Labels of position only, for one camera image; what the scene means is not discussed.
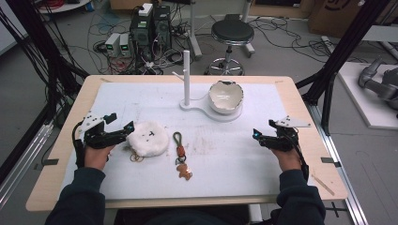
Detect white floor board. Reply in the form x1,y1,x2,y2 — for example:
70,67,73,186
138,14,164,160
337,61,398,130

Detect black frame post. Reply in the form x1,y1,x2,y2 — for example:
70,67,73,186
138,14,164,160
5,0,90,126
295,0,392,136

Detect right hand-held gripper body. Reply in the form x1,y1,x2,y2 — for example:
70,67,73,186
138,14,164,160
268,115,313,154

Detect hand-held gripper black cable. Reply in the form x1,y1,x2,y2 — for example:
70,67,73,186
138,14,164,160
71,121,86,169
292,134,311,183

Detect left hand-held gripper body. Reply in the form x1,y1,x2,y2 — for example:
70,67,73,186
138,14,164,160
78,111,118,150

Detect right hand-held gripper black cable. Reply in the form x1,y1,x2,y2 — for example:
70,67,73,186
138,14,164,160
292,134,311,183

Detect black round stool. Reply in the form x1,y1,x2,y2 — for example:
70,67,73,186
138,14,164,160
205,18,256,77

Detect green cord gingerbread keychain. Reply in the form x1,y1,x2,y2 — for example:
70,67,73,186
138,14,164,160
172,130,193,182

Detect left hand-held gripper black cable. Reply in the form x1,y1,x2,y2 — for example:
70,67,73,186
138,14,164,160
71,121,86,169

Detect grey power supply box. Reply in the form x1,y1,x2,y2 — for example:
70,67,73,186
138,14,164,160
118,33,132,58
104,32,122,58

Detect aluminium rail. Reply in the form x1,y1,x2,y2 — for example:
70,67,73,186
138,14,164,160
306,102,371,225
0,122,54,210

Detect white fluffy plush keychain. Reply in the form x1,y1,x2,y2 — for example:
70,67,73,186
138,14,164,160
126,120,171,163

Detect tangle of floor cables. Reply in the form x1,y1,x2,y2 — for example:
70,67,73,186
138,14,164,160
84,6,201,76

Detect black computer tower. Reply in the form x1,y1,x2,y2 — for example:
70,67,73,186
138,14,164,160
129,11,155,62
152,5,173,51

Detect white table mat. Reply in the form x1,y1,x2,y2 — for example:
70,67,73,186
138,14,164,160
60,82,315,201

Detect white peg stand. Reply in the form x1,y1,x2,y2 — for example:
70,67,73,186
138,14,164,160
171,50,244,123

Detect person's right hand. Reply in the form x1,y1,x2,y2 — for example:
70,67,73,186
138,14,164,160
271,147,303,173

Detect white eggshell-shaped bowl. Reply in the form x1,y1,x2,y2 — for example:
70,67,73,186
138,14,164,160
207,80,245,115

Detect person's dark pants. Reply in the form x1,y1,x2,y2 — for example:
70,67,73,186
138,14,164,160
114,206,252,225

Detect thin wooden stick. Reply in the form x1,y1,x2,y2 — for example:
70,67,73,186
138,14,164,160
311,173,336,197

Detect white adapter box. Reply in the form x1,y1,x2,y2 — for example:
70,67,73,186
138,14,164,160
137,2,154,18

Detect black tape strip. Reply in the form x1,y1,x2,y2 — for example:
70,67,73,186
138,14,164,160
320,157,343,169
33,157,60,172

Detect cardboard box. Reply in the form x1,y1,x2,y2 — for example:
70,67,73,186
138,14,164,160
307,0,398,39

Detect person's left hand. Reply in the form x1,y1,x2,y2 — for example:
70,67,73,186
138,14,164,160
84,144,115,172

